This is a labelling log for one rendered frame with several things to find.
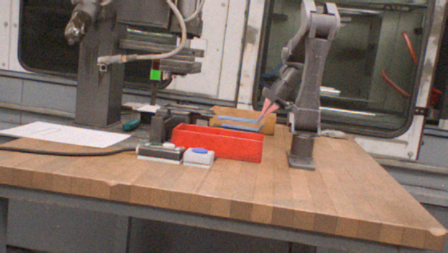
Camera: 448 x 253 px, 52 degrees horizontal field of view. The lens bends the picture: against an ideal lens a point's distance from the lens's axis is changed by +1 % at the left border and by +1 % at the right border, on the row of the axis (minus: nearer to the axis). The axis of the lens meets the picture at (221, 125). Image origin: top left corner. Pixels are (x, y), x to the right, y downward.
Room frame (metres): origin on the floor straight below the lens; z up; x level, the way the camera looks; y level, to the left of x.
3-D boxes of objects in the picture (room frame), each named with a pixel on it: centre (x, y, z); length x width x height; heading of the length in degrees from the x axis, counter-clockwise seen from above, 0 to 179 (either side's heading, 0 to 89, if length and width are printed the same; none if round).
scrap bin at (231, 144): (1.27, 0.00, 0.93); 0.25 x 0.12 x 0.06; 85
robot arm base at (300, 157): (1.29, -0.24, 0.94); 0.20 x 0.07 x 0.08; 175
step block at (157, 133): (1.24, 0.17, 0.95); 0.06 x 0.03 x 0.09; 175
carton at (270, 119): (1.75, -0.08, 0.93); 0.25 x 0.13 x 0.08; 85
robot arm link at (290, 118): (1.30, -0.23, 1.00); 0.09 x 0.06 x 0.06; 94
